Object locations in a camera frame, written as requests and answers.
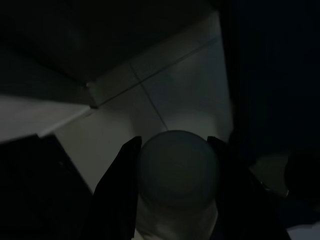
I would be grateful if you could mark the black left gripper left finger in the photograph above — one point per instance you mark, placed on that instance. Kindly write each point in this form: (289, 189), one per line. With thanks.
(115, 195)

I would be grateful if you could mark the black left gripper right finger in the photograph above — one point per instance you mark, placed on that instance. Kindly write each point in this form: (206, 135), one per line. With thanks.
(240, 205)

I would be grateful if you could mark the clear plastic water bottle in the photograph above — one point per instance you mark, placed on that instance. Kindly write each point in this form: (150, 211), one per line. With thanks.
(177, 170)

